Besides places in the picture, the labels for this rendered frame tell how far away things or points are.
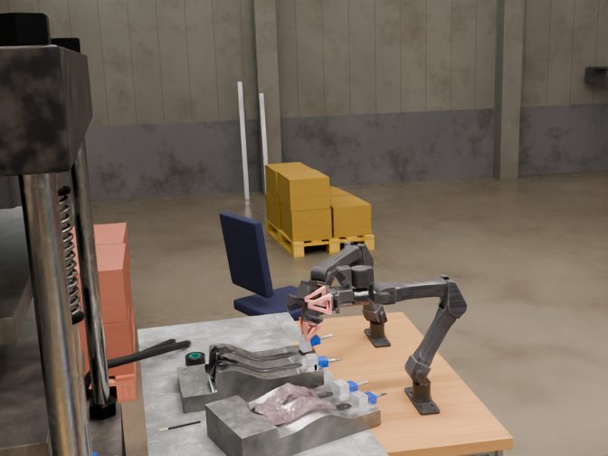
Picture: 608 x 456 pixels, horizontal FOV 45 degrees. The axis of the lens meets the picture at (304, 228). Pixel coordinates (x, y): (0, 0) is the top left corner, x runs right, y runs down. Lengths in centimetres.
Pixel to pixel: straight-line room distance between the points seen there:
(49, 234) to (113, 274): 311
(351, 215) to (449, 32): 495
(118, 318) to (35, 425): 294
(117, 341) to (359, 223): 373
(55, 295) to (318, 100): 1007
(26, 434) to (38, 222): 45
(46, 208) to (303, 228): 622
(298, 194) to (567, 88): 638
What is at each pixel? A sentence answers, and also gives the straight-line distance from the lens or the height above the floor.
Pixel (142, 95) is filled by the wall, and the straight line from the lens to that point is 1110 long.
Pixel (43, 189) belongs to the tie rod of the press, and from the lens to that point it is 129.
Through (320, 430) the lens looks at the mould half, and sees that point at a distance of 235.
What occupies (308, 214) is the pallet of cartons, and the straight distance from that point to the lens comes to 741.
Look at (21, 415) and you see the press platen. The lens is 163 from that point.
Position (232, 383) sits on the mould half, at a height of 89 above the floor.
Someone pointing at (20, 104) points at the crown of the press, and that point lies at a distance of 124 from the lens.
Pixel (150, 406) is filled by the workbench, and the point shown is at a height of 80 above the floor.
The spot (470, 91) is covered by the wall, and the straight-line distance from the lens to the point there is 1193.
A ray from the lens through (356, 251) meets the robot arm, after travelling 288.
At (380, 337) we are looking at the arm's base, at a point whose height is 82.
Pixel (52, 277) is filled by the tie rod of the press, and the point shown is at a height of 162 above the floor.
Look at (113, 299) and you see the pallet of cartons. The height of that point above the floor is 63.
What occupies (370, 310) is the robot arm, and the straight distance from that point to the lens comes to 308.
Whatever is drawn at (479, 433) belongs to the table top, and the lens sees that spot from 247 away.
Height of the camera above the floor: 197
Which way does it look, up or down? 13 degrees down
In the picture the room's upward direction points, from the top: 2 degrees counter-clockwise
